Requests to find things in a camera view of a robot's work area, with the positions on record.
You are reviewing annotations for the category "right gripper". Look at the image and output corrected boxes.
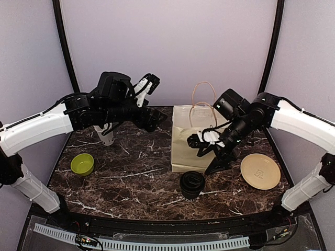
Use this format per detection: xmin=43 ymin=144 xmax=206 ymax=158
xmin=197 ymin=112 xmax=253 ymax=175

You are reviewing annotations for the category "black coffee cup lid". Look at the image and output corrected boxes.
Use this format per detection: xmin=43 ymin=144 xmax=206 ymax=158
xmin=180 ymin=171 xmax=205 ymax=190

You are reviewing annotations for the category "beige paper bag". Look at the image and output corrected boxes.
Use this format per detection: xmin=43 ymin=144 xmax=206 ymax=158
xmin=171 ymin=81 xmax=228 ymax=174

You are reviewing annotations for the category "black paper coffee cup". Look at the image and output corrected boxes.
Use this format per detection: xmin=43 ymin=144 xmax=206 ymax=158
xmin=181 ymin=188 xmax=203 ymax=200

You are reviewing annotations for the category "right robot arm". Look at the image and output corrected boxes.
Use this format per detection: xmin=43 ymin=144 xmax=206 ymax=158
xmin=187 ymin=89 xmax=334 ymax=227

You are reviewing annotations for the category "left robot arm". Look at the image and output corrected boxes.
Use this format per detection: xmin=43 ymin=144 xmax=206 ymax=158
xmin=1 ymin=72 xmax=167 ymax=228

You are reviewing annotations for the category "white cup of straws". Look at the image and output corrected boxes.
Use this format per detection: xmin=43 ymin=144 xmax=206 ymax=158
xmin=94 ymin=123 xmax=115 ymax=146

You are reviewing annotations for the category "beige plate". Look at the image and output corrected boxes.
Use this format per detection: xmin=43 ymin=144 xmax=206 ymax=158
xmin=240 ymin=153 xmax=281 ymax=190

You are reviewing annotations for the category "green bowl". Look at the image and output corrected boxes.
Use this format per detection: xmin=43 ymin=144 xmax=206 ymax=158
xmin=71 ymin=153 xmax=94 ymax=176

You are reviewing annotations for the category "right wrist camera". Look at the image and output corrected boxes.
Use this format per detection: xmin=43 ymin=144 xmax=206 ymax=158
xmin=187 ymin=130 xmax=225 ymax=149

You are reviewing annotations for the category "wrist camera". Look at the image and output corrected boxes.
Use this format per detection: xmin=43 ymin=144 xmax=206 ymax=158
xmin=187 ymin=130 xmax=225 ymax=149
xmin=134 ymin=73 xmax=160 ymax=108

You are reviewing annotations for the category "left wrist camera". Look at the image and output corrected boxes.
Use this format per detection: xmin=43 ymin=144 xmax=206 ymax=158
xmin=134 ymin=73 xmax=160 ymax=108

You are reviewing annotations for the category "black front rail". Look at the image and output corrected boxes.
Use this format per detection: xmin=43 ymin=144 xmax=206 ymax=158
xmin=60 ymin=212 xmax=274 ymax=235

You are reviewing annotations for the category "right black frame post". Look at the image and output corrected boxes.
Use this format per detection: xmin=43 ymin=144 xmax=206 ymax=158
xmin=258 ymin=0 xmax=285 ymax=94

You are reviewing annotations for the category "black frame post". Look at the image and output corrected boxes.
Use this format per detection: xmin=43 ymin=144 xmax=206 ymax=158
xmin=258 ymin=0 xmax=285 ymax=94
xmin=52 ymin=0 xmax=80 ymax=93

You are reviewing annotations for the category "white cable duct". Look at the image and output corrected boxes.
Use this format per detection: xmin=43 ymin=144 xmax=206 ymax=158
xmin=33 ymin=223 xmax=250 ymax=250

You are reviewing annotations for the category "left black frame post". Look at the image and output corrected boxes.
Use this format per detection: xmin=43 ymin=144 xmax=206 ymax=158
xmin=52 ymin=0 xmax=80 ymax=93

